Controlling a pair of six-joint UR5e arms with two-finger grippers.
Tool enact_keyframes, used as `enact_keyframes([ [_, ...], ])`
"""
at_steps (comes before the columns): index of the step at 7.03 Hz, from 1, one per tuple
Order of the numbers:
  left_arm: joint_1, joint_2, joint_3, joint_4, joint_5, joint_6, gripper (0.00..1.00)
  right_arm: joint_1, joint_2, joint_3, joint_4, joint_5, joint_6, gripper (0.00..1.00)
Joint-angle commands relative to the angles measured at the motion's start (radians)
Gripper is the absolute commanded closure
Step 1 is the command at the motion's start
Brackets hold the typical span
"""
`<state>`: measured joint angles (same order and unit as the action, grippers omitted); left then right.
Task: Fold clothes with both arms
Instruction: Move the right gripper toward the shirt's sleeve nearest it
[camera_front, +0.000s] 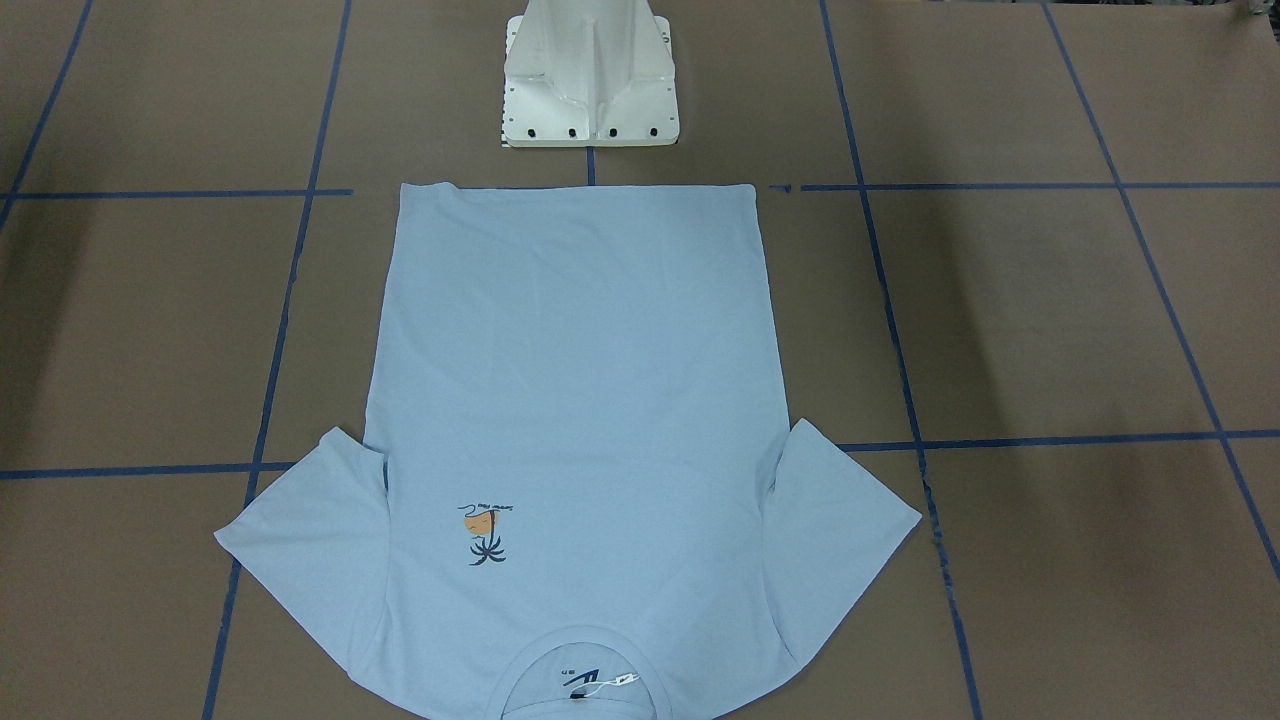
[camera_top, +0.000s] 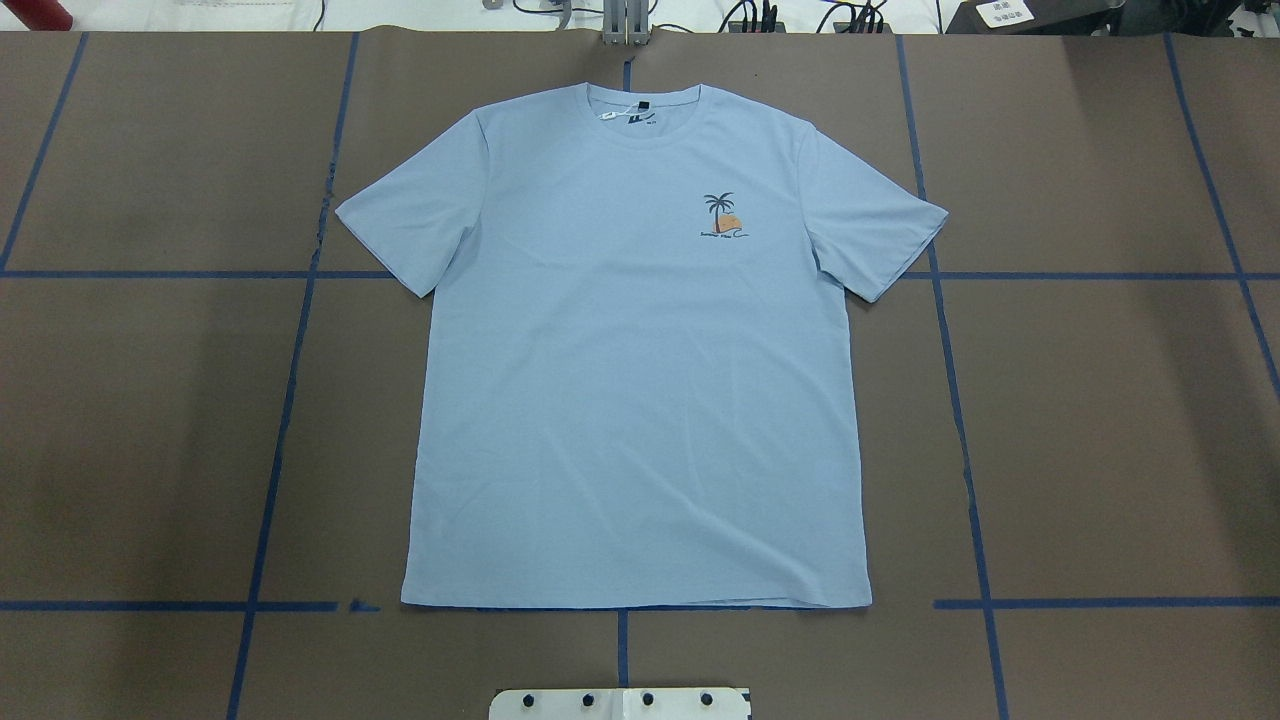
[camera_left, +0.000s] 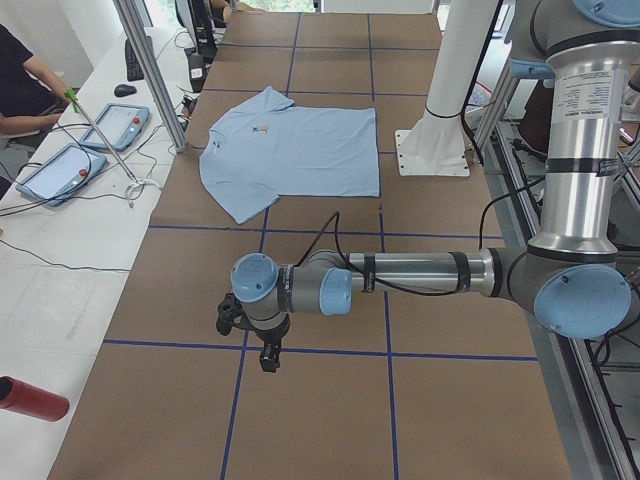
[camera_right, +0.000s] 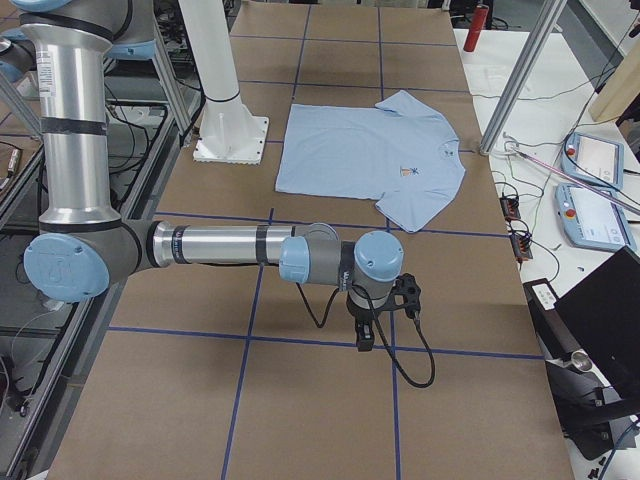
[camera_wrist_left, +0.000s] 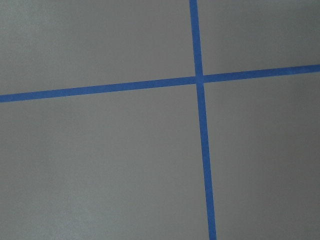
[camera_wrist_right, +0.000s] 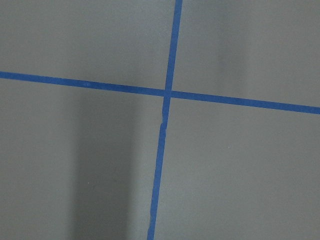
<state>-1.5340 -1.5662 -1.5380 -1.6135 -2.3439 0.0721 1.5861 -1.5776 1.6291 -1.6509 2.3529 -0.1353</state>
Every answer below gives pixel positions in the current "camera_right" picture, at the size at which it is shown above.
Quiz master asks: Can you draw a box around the wooden board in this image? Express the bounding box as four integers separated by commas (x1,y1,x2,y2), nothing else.
592,0,640,124

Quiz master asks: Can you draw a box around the teach pendant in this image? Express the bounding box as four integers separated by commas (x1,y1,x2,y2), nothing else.
561,132,624,190
555,183,636,252

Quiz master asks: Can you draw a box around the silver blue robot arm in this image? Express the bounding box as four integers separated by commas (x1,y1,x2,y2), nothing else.
19,1,417,351

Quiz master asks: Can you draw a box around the light blue t-shirt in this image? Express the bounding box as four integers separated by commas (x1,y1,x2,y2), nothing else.
275,90,465,233

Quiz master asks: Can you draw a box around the lower teach pendant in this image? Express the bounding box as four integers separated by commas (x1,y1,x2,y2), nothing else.
555,183,636,252

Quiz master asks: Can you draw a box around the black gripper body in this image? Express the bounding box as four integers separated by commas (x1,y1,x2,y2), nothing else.
346,298,383,345

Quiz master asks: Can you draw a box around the red cylinder bottle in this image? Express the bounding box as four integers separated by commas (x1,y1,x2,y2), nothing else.
463,3,490,52

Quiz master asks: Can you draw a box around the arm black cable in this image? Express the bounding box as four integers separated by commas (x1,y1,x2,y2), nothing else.
295,282,436,388

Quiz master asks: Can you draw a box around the upper teach pendant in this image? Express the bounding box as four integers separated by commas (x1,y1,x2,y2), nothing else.
561,132,624,190

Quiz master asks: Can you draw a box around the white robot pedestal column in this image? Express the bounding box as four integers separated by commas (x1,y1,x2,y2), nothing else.
179,0,269,165

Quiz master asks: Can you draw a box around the black laptop monitor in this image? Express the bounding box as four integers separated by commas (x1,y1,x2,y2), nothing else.
555,247,639,398

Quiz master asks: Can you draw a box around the aluminium frame post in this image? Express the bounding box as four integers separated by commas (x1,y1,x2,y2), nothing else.
479,0,567,155

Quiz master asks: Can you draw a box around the aluminium frame rack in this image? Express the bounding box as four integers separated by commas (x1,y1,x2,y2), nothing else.
1,44,199,479

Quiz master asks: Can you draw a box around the lower orange circuit board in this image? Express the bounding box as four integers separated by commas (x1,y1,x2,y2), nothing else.
509,230,533,263

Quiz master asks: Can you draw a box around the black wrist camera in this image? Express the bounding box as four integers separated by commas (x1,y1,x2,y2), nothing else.
385,273,421,321

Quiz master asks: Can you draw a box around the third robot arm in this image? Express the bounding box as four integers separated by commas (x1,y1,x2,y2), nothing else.
1,27,36,83

